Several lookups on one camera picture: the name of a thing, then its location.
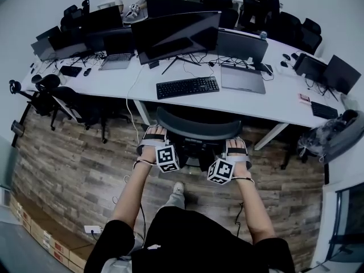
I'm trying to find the person's black shirt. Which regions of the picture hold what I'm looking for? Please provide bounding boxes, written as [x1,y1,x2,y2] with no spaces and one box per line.
[84,206,295,273]

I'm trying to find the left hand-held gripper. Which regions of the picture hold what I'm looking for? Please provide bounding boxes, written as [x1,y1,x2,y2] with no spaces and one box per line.
[137,139,180,173]

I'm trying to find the grey harness strap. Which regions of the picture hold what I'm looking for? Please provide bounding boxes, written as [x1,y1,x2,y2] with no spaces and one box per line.
[101,254,134,273]

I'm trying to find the closed grey laptop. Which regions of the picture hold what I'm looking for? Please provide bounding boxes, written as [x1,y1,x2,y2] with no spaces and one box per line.
[220,64,267,95]

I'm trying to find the open grey laptop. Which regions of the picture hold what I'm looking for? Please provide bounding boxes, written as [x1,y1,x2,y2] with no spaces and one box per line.
[98,34,136,71]

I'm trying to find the large curved black monitor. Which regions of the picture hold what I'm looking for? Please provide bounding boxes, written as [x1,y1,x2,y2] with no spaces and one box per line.
[130,10,222,75]

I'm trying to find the clear plastic bag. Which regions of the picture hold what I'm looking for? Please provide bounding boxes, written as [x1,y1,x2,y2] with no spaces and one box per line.
[297,119,346,160]

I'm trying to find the black mesh office chair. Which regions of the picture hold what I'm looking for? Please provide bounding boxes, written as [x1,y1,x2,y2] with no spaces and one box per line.
[155,106,253,172]

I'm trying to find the white cable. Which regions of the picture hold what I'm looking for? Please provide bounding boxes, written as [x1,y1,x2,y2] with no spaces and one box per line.
[125,65,147,142]

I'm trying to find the white power strip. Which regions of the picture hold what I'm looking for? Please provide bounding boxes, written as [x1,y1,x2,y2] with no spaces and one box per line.
[84,225,104,235]

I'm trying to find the black full-size keyboard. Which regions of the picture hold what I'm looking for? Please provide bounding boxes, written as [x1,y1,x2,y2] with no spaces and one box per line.
[155,76,221,100]

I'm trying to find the person's left forearm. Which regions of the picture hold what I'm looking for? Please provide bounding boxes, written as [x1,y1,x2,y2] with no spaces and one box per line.
[109,162,156,233]

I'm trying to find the grey-screen monitor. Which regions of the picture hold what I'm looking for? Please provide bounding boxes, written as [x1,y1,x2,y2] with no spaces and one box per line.
[30,38,56,62]

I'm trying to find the person's grey trousers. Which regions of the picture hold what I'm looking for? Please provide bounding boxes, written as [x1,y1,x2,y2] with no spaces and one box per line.
[163,192,186,210]

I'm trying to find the person's left hand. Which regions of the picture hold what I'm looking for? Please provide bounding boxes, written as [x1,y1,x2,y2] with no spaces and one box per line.
[138,125,168,166]

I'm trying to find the person's right forearm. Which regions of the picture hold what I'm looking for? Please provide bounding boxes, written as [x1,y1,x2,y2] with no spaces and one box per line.
[234,179,276,246]

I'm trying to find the dark grey monitor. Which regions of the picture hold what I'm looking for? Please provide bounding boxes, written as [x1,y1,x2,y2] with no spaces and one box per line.
[216,29,269,65]

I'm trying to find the black flat device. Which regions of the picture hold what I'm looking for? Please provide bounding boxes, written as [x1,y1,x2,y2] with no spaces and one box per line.
[254,63,274,74]

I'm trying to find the small black keyboard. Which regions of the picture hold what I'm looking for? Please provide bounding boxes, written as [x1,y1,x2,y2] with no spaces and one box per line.
[59,65,83,77]
[310,101,339,120]

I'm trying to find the stack of cardboard boxes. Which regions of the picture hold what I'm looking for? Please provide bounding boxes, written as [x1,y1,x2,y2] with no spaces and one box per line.
[10,193,88,273]

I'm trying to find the metal door fitting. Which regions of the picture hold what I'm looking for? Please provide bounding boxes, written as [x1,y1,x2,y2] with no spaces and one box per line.
[10,120,26,138]

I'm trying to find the person's right hand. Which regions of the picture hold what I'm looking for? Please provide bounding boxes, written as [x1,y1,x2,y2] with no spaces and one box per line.
[226,137,254,180]

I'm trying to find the black-framed glass door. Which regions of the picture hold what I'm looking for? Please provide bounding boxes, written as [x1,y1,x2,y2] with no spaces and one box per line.
[329,182,364,264]

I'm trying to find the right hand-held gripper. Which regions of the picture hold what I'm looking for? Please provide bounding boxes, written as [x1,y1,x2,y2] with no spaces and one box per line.
[206,154,253,186]

